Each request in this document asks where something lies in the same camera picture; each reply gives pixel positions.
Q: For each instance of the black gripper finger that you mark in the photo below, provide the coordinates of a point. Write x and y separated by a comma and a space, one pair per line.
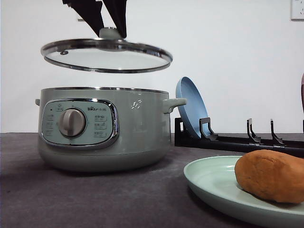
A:
90, 10
117, 12

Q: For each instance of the blue plate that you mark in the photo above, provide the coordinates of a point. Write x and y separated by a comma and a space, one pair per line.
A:
195, 107

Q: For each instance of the green plate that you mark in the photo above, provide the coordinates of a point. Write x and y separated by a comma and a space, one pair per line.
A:
214, 179

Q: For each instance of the brown potato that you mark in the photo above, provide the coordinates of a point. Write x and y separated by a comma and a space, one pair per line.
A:
272, 174

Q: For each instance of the white wall socket right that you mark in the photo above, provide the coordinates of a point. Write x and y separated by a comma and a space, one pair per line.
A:
296, 11

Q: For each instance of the pink plate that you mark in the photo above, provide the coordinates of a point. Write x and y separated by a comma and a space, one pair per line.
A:
302, 91

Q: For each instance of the grey table cloth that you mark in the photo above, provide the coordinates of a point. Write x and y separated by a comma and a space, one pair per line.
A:
35, 193

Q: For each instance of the green electric steamer pot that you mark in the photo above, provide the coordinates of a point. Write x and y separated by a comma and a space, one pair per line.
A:
102, 129

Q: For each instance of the black dish rack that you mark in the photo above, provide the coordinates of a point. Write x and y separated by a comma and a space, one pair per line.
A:
209, 140

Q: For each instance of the glass lid with green knob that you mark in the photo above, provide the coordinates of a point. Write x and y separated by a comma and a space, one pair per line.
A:
111, 52

